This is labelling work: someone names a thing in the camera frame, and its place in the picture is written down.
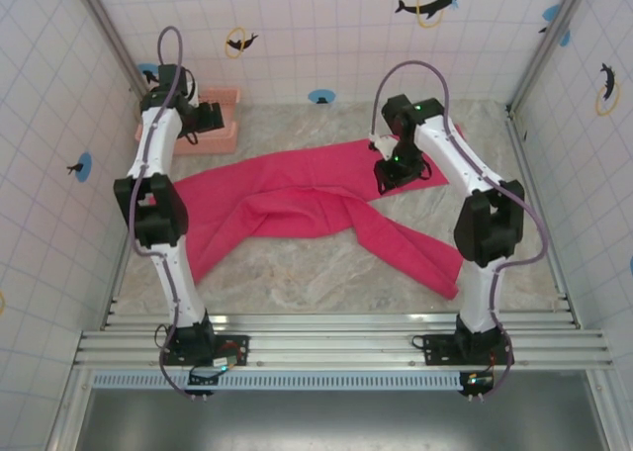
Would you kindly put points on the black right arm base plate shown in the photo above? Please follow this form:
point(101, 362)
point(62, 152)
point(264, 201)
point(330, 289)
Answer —
point(435, 349)

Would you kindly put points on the aluminium left corner post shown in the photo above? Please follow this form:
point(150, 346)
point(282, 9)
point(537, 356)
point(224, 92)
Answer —
point(106, 30)

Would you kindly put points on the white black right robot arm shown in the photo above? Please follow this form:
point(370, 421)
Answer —
point(460, 159)

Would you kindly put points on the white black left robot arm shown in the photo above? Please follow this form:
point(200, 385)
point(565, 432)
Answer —
point(157, 139)

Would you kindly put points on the aluminium right side rail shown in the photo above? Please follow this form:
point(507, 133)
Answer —
point(544, 213)

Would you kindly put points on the aluminium corner post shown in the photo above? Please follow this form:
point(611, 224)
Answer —
point(549, 45)
point(106, 30)

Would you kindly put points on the aluminium front frame rails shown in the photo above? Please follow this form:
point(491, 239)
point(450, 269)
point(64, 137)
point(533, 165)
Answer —
point(336, 342)

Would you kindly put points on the blue oval sticker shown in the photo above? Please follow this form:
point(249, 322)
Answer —
point(321, 96)

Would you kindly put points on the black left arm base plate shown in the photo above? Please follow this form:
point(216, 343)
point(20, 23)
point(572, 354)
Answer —
point(235, 344)

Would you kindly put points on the aluminium left side rail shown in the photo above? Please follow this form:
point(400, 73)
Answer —
point(121, 263)

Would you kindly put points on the blue circle shark sticker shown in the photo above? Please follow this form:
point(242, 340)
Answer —
point(147, 72)

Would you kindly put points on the aluminium rail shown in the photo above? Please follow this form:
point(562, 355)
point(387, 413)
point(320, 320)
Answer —
point(544, 213)
point(121, 263)

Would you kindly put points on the blue patch sticker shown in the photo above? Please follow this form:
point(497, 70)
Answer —
point(550, 13)

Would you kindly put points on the blue circle seal sticker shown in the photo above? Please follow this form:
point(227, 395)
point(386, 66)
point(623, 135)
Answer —
point(83, 166)

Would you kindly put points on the pink plastic basket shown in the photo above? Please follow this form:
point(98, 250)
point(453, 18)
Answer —
point(222, 144)

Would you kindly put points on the pink cloth towel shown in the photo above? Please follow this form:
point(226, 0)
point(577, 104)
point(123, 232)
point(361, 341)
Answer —
point(297, 213)

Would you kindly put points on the aluminium right corner post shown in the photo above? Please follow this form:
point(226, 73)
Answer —
point(549, 45)

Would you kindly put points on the grey metal panel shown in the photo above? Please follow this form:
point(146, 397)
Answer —
point(336, 421)

